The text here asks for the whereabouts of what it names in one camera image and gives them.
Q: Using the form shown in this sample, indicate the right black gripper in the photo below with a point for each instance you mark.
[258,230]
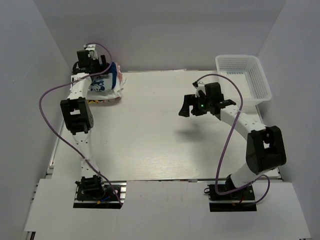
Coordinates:
[191,105]

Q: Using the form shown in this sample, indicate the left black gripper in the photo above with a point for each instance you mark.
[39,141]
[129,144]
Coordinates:
[99,65]

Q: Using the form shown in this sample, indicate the blue printed t shirt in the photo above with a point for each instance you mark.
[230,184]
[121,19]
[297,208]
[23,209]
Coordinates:
[106,82]

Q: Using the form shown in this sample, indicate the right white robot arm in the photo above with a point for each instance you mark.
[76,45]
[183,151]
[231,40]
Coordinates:
[265,149]

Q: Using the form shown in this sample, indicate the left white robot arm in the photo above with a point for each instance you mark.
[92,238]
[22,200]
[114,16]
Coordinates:
[77,115]

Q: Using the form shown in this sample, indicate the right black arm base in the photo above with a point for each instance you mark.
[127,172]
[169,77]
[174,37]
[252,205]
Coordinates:
[241,201]

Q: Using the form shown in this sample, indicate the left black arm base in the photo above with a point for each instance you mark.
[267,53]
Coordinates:
[95,193]

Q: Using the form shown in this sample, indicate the pink folded t shirt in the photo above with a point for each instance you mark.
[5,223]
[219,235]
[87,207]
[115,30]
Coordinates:
[122,79]

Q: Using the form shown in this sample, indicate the floral folded t shirt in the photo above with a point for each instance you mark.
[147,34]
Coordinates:
[103,102]

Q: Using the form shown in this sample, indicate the white plastic basket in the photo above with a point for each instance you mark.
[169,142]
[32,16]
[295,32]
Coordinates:
[248,78]

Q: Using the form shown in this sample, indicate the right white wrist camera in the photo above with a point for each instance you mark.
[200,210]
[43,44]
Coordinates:
[200,89]

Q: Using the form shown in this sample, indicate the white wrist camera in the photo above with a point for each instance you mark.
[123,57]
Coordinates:
[92,50]
[200,89]

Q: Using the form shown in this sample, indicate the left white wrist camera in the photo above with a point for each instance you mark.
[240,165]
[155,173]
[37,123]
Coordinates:
[92,50]

